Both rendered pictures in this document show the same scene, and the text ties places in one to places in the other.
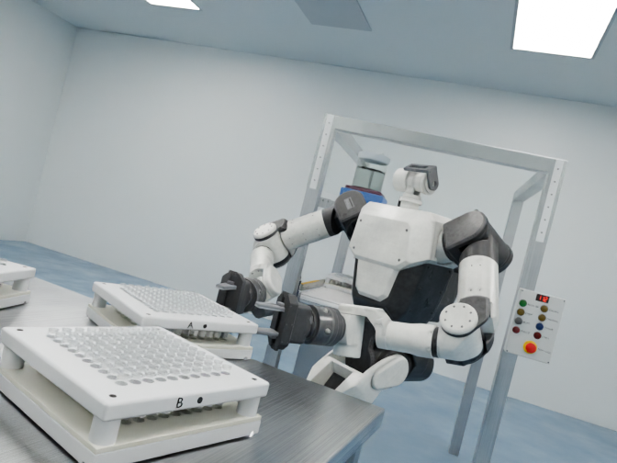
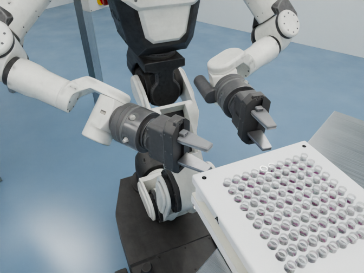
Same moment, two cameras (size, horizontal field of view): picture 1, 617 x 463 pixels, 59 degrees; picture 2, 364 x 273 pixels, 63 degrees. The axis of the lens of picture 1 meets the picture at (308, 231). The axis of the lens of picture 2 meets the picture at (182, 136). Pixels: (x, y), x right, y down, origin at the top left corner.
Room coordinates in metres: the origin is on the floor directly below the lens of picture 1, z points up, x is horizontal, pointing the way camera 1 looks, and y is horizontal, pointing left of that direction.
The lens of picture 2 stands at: (1.15, 0.56, 1.29)
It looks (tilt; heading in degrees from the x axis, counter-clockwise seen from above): 38 degrees down; 288
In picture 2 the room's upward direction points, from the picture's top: straight up
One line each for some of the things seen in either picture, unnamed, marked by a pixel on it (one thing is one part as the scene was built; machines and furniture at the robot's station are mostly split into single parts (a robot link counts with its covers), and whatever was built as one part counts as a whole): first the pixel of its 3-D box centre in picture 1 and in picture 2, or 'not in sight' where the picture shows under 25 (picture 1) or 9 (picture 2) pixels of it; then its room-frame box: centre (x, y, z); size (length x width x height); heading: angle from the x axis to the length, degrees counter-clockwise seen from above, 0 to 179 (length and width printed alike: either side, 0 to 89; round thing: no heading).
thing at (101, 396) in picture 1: (139, 362); not in sight; (0.69, 0.17, 0.92); 0.25 x 0.24 x 0.02; 52
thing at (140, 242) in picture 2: not in sight; (168, 212); (1.48, -0.24, 0.19); 0.64 x 0.52 x 0.33; 131
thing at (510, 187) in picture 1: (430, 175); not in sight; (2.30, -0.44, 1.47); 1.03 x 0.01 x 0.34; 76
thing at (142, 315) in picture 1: (174, 307); (296, 208); (1.07, 0.22, 0.92); 0.25 x 0.24 x 0.02; 41
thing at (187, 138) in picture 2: (225, 285); (195, 140); (1.25, 0.16, 0.96); 0.06 x 0.03 x 0.02; 163
